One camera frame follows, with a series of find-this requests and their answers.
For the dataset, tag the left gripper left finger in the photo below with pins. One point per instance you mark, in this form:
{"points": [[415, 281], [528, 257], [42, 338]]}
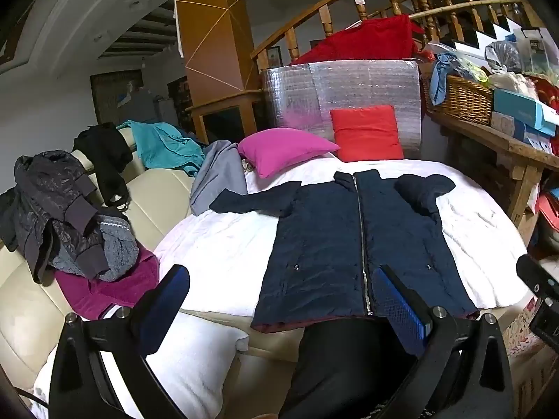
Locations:
{"points": [[80, 386]]}

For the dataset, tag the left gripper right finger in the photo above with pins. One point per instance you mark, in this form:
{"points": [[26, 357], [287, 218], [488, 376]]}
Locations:
{"points": [[462, 369]]}

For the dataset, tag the navy blue zip jacket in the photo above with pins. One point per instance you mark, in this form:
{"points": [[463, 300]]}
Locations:
{"points": [[331, 237]]}

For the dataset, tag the magenta fleece garment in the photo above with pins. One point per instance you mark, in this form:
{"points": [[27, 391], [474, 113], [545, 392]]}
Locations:
{"points": [[92, 299]]}

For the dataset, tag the cream leather sofa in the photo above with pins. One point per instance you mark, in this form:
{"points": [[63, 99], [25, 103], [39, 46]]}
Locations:
{"points": [[32, 315]]}

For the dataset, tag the white pillow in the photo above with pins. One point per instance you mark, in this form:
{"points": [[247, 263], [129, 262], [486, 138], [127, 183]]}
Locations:
{"points": [[191, 364]]}

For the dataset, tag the wooden side table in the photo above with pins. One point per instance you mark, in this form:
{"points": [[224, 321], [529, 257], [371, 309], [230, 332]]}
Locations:
{"points": [[509, 170]]}

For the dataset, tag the grey knit sweater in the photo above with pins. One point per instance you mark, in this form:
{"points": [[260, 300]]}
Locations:
{"points": [[106, 251]]}

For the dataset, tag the blue cardboard box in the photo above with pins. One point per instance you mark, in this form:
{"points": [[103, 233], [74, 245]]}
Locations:
{"points": [[533, 113]]}

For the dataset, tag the dark quilted jacket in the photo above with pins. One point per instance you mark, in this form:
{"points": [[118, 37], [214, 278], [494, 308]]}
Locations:
{"points": [[48, 217]]}

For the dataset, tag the white bed blanket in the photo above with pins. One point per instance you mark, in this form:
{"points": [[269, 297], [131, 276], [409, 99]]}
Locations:
{"points": [[227, 254]]}

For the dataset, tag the wicker basket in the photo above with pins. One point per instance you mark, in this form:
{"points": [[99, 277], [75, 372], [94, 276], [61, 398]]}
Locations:
{"points": [[464, 100]]}

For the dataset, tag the blue cloth in basket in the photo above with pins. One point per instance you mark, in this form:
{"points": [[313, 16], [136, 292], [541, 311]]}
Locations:
{"points": [[444, 64]]}

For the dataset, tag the red pillow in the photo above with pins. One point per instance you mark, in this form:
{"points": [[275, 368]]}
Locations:
{"points": [[366, 134]]}

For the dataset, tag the black garment on sofa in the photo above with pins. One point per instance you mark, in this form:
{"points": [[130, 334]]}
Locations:
{"points": [[105, 147]]}

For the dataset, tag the teal garment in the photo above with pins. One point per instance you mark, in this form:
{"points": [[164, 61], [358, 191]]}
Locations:
{"points": [[161, 145]]}

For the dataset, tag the grey garment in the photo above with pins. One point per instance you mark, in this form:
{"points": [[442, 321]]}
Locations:
{"points": [[221, 170]]}

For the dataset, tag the red garment on railing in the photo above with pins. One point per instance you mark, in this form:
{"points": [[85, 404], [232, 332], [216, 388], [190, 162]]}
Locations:
{"points": [[375, 39]]}

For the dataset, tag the magenta pillow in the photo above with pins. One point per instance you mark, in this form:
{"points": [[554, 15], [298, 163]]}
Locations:
{"points": [[273, 150]]}

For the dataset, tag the silver foil headboard panel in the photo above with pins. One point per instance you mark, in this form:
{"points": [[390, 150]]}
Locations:
{"points": [[301, 96]]}

